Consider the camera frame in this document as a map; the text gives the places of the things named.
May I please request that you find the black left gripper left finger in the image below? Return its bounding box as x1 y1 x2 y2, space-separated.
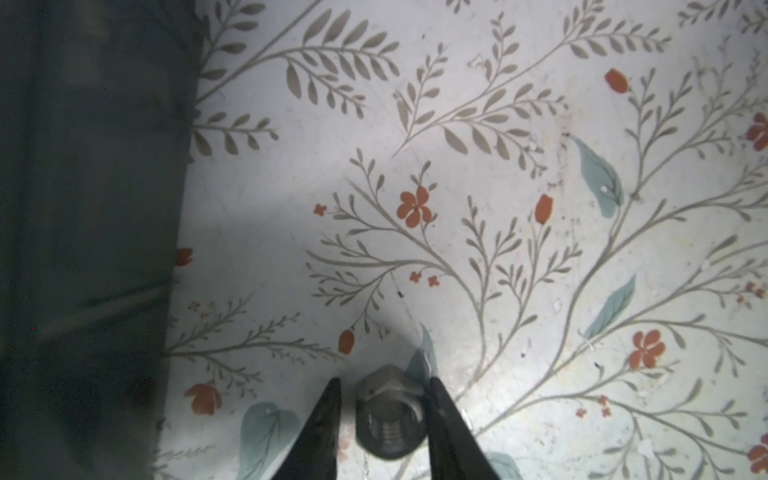
272 377 342 480

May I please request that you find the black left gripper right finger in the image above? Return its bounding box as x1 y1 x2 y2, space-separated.
425 377 499 480

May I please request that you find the green transparent organizer box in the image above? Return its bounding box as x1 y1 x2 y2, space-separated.
1 1 202 479

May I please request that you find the silver hex nut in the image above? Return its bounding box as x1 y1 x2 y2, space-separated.
355 365 427 461

